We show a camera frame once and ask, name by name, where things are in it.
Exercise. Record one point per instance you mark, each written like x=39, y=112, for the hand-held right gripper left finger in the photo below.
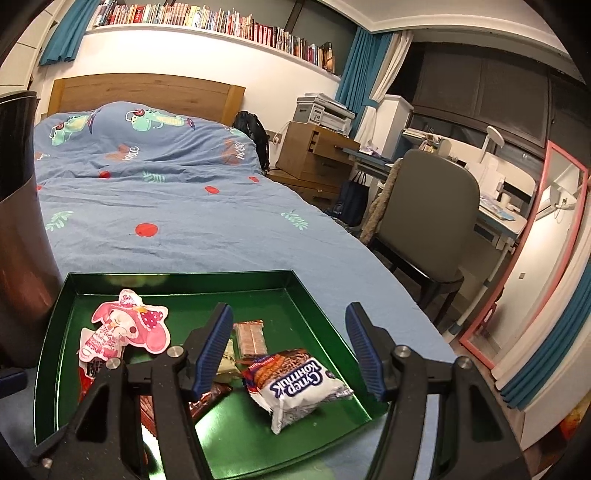
x=214, y=350

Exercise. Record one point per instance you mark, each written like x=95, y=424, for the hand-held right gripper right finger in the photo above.
x=364, y=350

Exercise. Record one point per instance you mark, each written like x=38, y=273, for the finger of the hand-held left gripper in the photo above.
x=10, y=383

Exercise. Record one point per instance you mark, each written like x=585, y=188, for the small olive candy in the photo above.
x=228, y=362

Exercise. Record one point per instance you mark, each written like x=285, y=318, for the red-ended wafer packet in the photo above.
x=251, y=339

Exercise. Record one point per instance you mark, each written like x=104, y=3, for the brown snack bag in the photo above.
x=210, y=399

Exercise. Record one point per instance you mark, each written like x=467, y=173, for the white and brown cookie packet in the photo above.
x=295, y=387

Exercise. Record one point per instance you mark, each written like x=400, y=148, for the green metal tray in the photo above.
x=286, y=304

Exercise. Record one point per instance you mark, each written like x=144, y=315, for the pink character-shaped snack packet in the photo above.
x=134, y=323

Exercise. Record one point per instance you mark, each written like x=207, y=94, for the beige knitted scarf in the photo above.
x=381, y=203

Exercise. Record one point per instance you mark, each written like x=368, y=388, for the grey chair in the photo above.
x=429, y=217

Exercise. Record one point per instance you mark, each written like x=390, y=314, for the dark tote bag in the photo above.
x=353, y=201

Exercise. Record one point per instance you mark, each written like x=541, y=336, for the teal curtain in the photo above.
x=360, y=69
x=549, y=346
x=64, y=32

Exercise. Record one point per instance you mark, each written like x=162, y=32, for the white and blue desk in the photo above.
x=494, y=217

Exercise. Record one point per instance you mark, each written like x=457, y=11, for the wooden nightstand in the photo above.
x=300, y=157

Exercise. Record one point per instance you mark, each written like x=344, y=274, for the pink-framed mirror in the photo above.
x=549, y=258

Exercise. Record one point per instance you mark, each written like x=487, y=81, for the black backpack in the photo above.
x=251, y=138

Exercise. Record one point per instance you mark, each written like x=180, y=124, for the white cabinet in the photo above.
x=392, y=124

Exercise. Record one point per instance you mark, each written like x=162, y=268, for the grey printer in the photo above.
x=323, y=113

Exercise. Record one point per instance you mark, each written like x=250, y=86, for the white desk lamp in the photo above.
x=491, y=138

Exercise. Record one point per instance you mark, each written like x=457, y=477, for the wooden headboard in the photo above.
x=138, y=90

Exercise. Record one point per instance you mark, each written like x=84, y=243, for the white curtain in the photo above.
x=390, y=64

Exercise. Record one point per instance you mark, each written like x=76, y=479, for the row of books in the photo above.
x=207, y=18

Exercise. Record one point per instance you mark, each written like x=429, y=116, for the wall socket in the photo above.
x=275, y=138

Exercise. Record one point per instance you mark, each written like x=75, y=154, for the white wall shelf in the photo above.
x=217, y=39

